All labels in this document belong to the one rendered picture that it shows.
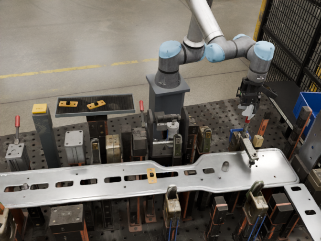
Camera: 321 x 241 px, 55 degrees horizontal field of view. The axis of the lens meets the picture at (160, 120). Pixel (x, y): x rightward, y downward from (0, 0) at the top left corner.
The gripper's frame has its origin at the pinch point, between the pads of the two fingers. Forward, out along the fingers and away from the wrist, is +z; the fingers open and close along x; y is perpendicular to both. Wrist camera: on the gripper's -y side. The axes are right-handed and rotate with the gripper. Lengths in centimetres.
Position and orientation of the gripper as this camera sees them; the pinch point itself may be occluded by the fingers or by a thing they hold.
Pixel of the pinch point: (249, 115)
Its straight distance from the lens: 146.5
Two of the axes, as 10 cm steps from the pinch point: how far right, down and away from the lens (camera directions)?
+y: -9.9, 0.6, -1.5
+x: 1.6, 6.4, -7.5
